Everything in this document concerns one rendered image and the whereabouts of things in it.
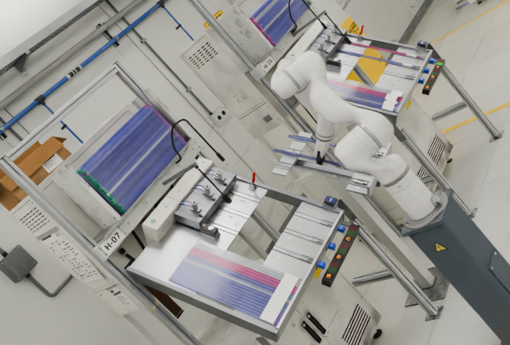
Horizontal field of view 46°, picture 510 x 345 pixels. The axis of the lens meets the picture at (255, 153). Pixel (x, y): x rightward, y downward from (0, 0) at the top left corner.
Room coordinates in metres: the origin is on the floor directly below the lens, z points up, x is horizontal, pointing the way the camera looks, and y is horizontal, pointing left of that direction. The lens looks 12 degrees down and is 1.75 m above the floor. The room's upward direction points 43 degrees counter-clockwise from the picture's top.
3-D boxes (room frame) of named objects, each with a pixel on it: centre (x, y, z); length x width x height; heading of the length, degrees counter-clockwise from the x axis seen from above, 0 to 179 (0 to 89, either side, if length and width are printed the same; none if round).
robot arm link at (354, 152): (2.09, -0.29, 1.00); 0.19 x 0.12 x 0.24; 88
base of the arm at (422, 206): (2.09, -0.33, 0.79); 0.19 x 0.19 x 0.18
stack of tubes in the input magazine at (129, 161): (2.79, 0.43, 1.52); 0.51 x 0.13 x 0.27; 131
